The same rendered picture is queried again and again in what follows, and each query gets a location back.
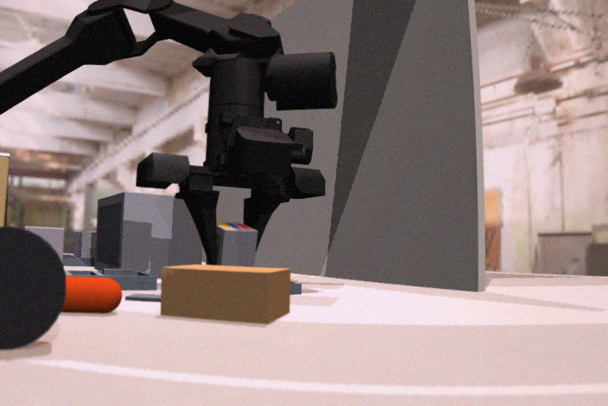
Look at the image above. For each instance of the orange cylinder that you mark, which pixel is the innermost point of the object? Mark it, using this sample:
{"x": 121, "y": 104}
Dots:
{"x": 91, "y": 295}

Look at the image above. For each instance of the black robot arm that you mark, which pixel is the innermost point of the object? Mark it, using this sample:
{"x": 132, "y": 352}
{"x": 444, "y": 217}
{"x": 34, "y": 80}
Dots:
{"x": 243, "y": 56}

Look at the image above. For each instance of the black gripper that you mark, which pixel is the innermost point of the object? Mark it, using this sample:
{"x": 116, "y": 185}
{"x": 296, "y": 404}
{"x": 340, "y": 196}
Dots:
{"x": 159, "y": 171}

